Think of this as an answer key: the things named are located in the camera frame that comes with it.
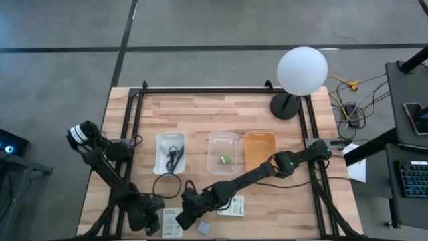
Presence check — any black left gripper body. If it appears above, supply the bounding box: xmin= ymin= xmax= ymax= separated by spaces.
xmin=142 ymin=195 xmax=165 ymax=236

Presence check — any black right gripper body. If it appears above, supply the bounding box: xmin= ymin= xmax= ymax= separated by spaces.
xmin=180 ymin=187 xmax=215 ymax=216

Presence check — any black USB cable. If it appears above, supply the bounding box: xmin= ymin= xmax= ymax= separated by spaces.
xmin=165 ymin=145 xmax=185 ymax=174

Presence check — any white plastic bin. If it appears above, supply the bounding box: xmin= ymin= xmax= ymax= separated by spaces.
xmin=152 ymin=131 xmax=187 ymax=175

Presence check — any clear plastic bin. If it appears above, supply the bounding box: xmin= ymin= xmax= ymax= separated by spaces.
xmin=206 ymin=131 xmax=239 ymax=176

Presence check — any yellow-orange plastic bin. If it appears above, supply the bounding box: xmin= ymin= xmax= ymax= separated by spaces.
xmin=244 ymin=131 xmax=278 ymax=172

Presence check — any white printed flat box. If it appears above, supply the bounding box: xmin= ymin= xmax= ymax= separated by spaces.
xmin=161 ymin=206 xmax=184 ymax=239

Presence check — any white cube charger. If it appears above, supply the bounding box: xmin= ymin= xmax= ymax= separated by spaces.
xmin=197 ymin=220 xmax=211 ymax=235

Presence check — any green and white Acer box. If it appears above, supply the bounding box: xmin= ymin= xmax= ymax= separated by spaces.
xmin=216 ymin=195 xmax=245 ymax=218

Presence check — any black floor stand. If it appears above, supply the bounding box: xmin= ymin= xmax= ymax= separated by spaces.
xmin=0 ymin=150 xmax=54 ymax=241

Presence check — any black device with blue light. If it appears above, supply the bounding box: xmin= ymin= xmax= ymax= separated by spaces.
xmin=0 ymin=129 xmax=31 ymax=157

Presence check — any white paper sheet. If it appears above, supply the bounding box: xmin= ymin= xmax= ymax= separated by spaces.
xmin=342 ymin=143 xmax=368 ymax=183

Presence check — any white globe table lamp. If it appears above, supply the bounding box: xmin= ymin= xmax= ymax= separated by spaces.
xmin=269 ymin=46 xmax=329 ymax=121

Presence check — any backlit black keyboard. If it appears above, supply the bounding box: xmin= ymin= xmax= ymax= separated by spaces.
xmin=397 ymin=160 xmax=428 ymax=199

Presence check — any dark grey side desk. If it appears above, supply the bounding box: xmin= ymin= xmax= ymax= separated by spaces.
xmin=384 ymin=60 xmax=428 ymax=150

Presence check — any black smartphone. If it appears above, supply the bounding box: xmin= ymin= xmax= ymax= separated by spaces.
xmin=403 ymin=102 xmax=428 ymax=136

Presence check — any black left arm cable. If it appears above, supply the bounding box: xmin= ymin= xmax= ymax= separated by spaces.
xmin=152 ymin=172 xmax=183 ymax=200

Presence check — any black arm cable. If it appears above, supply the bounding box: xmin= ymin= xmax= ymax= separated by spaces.
xmin=257 ymin=176 xmax=350 ymax=189
xmin=152 ymin=172 xmax=183 ymax=200

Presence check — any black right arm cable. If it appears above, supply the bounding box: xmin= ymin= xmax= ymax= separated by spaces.
xmin=257 ymin=176 xmax=350 ymax=189

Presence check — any black aluminium rig frame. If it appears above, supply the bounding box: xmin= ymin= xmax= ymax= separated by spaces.
xmin=90 ymin=80 xmax=365 ymax=240

